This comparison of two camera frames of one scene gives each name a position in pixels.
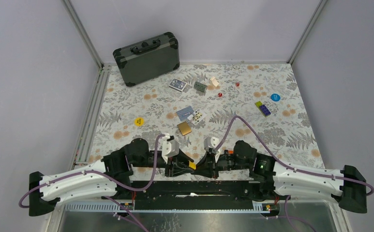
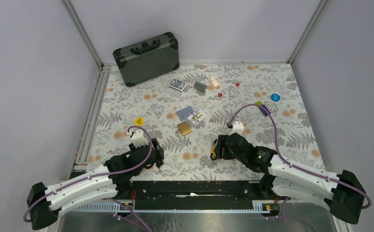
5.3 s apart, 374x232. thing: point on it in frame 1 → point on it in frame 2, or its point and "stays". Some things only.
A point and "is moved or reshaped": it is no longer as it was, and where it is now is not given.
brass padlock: x=184 y=128 stays
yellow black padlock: x=192 y=165 is moved or reshaped
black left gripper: x=175 y=169 → x=159 y=156
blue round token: x=275 y=97 stays
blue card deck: x=178 y=84 stays
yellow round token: x=139 y=121 stays
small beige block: x=214 y=81 stays
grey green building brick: x=200 y=86 stays
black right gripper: x=207 y=166 → x=220 y=142
